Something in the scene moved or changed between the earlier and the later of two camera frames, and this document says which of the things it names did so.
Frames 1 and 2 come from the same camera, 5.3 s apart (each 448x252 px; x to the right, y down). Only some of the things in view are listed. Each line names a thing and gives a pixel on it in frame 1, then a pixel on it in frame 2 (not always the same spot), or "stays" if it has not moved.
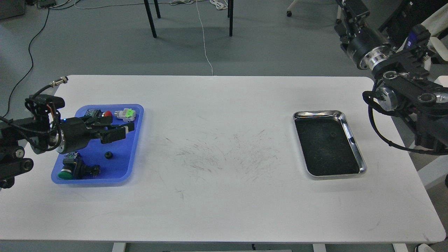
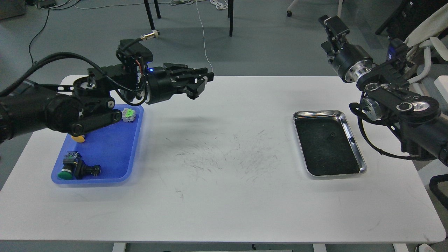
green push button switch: (74, 168) stays
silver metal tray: (327, 147) stays
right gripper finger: (341, 30) → (328, 47)
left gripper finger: (95, 121) → (181, 71)
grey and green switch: (127, 114) stays
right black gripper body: (368, 49) → (351, 62)
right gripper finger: (354, 10) → (335, 26)
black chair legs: (230, 11) stays
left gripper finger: (112, 135) → (197, 88)
